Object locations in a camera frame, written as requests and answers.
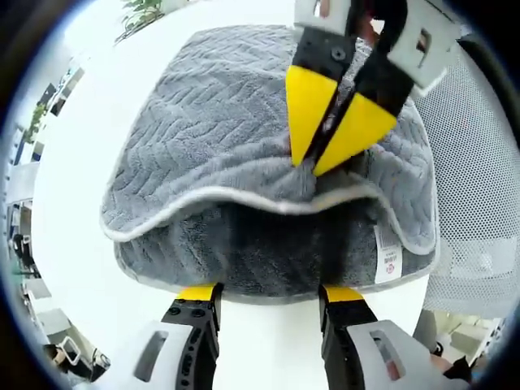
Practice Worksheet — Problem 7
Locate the grey towel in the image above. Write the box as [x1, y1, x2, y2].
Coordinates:
[99, 24, 442, 306]

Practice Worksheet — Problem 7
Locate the grey mesh office chair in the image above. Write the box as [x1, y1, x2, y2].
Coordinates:
[405, 34, 520, 322]

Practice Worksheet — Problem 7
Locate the green potted plant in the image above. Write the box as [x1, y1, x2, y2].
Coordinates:
[115, 0, 164, 42]

